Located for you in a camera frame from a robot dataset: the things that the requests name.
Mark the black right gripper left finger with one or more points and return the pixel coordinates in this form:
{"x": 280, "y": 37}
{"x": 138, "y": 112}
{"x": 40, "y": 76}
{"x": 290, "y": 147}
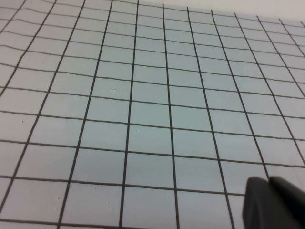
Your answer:
{"x": 256, "y": 205}

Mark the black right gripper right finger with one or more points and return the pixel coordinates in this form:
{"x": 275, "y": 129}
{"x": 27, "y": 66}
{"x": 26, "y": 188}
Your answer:
{"x": 290, "y": 205}

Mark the blue grid table mat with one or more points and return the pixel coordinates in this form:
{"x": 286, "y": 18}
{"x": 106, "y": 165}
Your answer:
{"x": 119, "y": 107}

